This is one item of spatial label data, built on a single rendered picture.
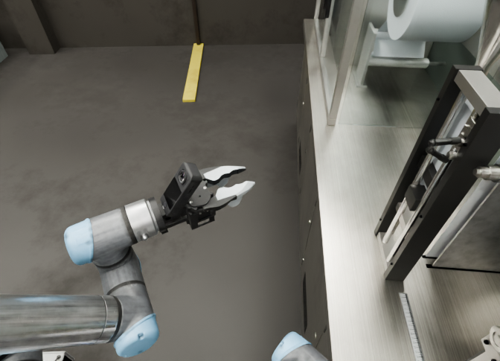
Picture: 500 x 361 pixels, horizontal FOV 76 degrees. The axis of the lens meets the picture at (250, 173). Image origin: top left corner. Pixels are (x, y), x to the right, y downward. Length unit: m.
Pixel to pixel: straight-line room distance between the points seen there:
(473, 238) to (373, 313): 0.31
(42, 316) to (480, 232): 0.91
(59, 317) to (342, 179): 0.93
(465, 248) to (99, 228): 0.86
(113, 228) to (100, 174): 2.06
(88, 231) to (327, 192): 0.76
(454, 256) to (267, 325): 1.08
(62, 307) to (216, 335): 1.31
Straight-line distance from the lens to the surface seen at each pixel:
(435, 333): 0.97
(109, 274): 0.70
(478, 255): 1.05
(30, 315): 0.56
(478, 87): 0.68
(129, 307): 0.63
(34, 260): 2.36
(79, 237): 0.64
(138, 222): 0.63
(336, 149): 1.30
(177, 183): 0.60
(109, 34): 4.59
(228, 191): 0.65
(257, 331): 1.82
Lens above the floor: 1.72
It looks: 45 degrees down
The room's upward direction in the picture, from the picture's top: straight up
